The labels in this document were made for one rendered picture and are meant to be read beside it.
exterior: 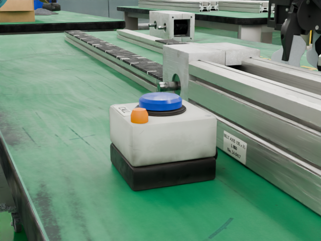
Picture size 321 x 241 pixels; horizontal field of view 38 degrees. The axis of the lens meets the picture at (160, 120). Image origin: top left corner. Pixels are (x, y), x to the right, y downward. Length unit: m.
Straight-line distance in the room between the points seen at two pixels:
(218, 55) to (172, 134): 0.21
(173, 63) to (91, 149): 0.17
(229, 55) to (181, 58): 0.06
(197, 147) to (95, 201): 0.10
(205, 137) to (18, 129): 0.28
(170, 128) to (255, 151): 0.09
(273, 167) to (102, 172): 0.16
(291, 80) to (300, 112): 0.14
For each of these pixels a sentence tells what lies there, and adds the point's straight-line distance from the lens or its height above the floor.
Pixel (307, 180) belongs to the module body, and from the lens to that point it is 0.39.
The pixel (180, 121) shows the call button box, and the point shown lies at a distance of 0.40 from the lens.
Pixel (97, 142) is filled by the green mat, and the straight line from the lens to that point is 0.54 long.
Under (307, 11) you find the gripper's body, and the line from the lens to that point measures 0.74.
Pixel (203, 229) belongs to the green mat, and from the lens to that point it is 0.35.
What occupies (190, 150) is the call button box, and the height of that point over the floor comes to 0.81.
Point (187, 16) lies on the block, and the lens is 1.58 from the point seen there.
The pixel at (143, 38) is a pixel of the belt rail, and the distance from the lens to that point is 1.44.
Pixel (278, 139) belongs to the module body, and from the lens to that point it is 0.41.
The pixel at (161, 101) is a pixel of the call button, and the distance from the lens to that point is 0.41.
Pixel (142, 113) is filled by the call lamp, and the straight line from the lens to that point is 0.39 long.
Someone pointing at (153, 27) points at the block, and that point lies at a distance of 1.73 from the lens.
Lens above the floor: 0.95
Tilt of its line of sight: 16 degrees down
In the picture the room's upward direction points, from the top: straight up
